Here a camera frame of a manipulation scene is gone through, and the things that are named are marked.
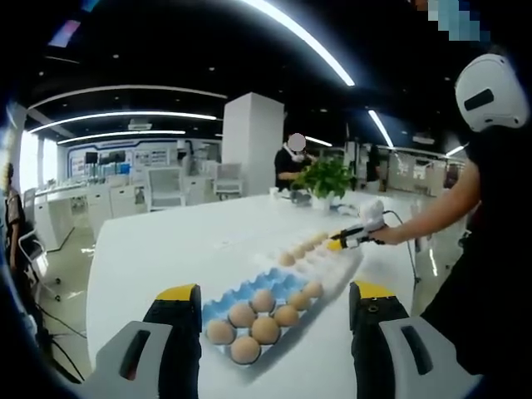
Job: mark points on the blue framed display wall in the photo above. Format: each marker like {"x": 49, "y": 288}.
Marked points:
{"x": 120, "y": 157}

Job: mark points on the blue white object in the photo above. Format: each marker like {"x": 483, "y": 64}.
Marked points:
{"x": 345, "y": 210}

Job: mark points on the white egg tray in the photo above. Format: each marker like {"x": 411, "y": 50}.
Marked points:
{"x": 336, "y": 270}

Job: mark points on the cluster of brown eggs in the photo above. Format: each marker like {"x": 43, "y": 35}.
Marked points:
{"x": 287, "y": 258}

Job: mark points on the operator in black clothing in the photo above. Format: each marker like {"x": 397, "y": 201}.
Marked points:
{"x": 498, "y": 257}

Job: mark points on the person's right hand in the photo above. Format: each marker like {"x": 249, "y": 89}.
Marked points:
{"x": 390, "y": 237}

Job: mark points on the white mesh chair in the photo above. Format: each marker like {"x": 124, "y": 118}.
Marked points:
{"x": 166, "y": 187}
{"x": 228, "y": 178}

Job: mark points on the white cabinet row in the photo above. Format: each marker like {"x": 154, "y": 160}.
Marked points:
{"x": 62, "y": 212}

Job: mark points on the small dark object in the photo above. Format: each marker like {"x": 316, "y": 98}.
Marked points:
{"x": 301, "y": 198}

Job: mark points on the blue egg tray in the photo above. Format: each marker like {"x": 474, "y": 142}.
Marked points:
{"x": 249, "y": 287}

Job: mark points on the white cup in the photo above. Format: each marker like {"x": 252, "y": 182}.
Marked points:
{"x": 273, "y": 193}

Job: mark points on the long ceiling light strip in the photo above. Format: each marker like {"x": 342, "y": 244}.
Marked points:
{"x": 307, "y": 41}

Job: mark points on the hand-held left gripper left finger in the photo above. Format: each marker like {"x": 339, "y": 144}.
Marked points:
{"x": 180, "y": 357}

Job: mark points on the short ceiling light strip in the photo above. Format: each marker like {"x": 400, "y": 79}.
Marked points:
{"x": 380, "y": 128}

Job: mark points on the white table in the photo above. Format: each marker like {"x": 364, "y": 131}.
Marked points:
{"x": 166, "y": 249}

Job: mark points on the potted green plant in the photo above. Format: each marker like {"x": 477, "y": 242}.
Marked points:
{"x": 328, "y": 176}

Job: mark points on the white square pillar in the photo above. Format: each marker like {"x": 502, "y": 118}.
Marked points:
{"x": 253, "y": 145}

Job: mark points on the white office chair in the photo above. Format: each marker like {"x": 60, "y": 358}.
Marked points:
{"x": 37, "y": 257}

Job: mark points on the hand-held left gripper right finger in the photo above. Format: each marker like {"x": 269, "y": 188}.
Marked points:
{"x": 372, "y": 353}

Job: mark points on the white chest-worn device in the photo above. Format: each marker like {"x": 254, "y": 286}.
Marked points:
{"x": 498, "y": 75}

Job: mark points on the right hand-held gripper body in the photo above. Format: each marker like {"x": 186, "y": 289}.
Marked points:
{"x": 372, "y": 214}

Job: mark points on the single brown egg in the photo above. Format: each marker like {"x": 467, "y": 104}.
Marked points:
{"x": 242, "y": 314}
{"x": 262, "y": 300}
{"x": 287, "y": 316}
{"x": 313, "y": 289}
{"x": 245, "y": 349}
{"x": 266, "y": 328}
{"x": 220, "y": 331}
{"x": 300, "y": 301}

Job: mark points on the ceiling air conditioner unit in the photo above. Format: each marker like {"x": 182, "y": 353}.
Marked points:
{"x": 139, "y": 124}
{"x": 423, "y": 138}

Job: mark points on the ceiling-mounted screen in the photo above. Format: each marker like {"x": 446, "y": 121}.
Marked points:
{"x": 64, "y": 33}

